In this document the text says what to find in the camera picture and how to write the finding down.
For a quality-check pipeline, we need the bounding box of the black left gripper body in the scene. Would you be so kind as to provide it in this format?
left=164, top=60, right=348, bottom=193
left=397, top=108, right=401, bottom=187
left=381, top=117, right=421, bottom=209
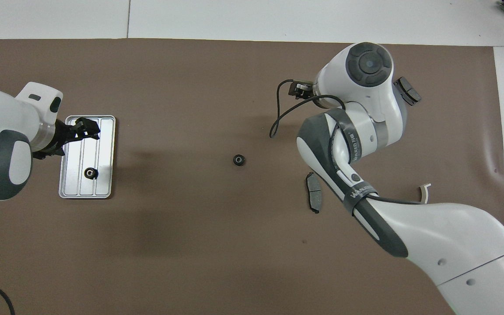
left=33, top=120, right=78, bottom=159

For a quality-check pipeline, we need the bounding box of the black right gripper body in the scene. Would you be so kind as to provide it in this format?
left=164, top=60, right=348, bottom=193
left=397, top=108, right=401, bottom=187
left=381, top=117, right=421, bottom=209
left=287, top=80, right=318, bottom=101

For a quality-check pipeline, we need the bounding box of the silver metal tray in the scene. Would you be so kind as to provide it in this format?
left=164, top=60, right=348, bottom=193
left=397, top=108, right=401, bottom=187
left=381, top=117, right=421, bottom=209
left=59, top=115, right=116, bottom=200

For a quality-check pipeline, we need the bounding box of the grooved dark grey brake pad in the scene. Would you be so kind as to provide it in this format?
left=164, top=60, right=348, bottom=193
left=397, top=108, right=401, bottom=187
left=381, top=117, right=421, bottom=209
left=397, top=77, right=422, bottom=106

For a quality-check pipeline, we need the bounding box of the brown paper table mat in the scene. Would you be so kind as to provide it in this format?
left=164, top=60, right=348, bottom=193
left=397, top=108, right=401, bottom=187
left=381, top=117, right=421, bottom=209
left=0, top=38, right=504, bottom=315

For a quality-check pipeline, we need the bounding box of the white curved plastic bracket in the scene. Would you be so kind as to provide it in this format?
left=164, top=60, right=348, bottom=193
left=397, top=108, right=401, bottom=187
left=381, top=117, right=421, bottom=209
left=417, top=183, right=432, bottom=205

